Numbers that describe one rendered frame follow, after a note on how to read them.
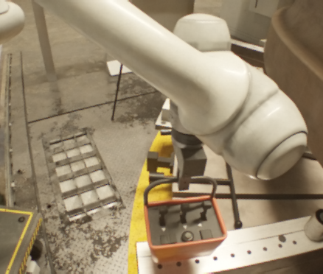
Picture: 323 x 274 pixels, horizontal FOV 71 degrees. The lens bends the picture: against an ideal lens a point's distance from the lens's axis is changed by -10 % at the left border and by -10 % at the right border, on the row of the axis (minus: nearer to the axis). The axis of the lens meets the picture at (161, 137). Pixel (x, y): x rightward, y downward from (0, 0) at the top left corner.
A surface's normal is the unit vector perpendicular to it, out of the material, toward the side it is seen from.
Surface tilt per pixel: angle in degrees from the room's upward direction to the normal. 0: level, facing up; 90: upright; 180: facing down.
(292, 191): 0
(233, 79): 33
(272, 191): 0
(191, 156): 0
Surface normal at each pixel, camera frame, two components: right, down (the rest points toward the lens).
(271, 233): 0.04, -0.77
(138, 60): -0.27, 0.61
